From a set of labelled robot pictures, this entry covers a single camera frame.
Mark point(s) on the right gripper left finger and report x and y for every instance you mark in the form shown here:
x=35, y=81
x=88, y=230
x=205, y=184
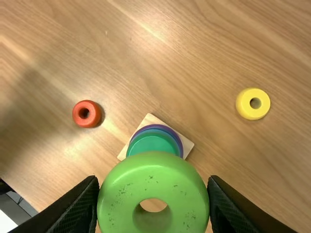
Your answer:
x=73, y=213

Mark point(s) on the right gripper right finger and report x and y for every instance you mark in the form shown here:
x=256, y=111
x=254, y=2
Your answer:
x=230, y=213

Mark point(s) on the wooden peg base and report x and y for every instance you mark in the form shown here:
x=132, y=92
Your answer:
x=150, y=119

